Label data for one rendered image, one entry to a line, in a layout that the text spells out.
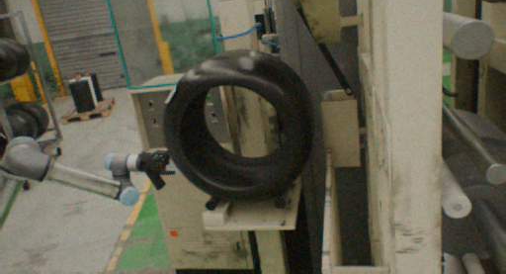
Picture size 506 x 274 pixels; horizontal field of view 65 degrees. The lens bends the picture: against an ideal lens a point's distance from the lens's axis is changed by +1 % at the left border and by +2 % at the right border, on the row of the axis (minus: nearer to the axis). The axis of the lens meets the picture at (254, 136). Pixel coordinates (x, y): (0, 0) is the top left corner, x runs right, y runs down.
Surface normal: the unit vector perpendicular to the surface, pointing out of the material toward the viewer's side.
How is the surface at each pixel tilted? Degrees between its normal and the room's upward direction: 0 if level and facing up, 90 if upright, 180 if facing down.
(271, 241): 90
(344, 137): 90
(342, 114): 90
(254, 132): 90
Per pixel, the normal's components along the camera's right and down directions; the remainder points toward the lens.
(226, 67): -0.18, -0.46
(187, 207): -0.18, 0.35
